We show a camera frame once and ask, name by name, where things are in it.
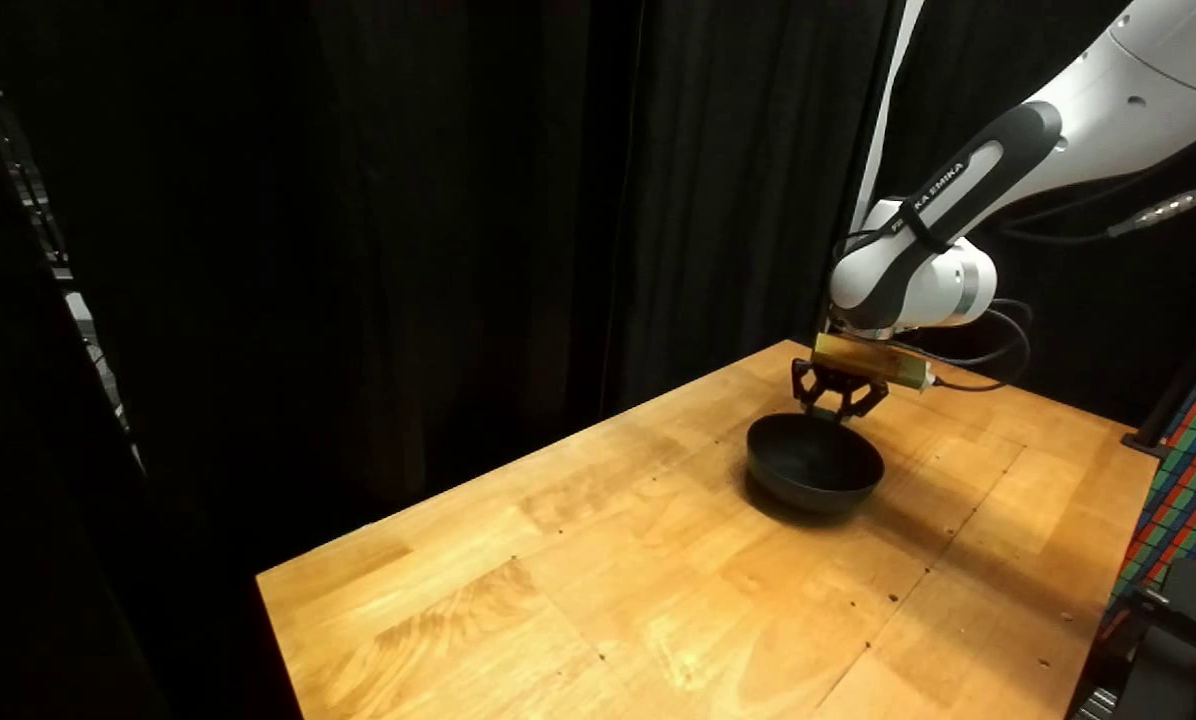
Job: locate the thin white pole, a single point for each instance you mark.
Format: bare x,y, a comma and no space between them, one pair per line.
890,106

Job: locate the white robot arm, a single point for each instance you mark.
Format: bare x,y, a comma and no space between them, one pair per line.
1117,93

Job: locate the metal frame rail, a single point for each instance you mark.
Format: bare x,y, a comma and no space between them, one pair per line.
80,333

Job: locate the black curtain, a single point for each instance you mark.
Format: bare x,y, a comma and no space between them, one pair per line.
422,226

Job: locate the colourful checker board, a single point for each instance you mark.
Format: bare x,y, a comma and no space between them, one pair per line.
1191,467

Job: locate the black bowl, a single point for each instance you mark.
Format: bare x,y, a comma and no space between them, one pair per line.
815,467

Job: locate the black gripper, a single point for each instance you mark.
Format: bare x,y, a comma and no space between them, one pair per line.
845,377

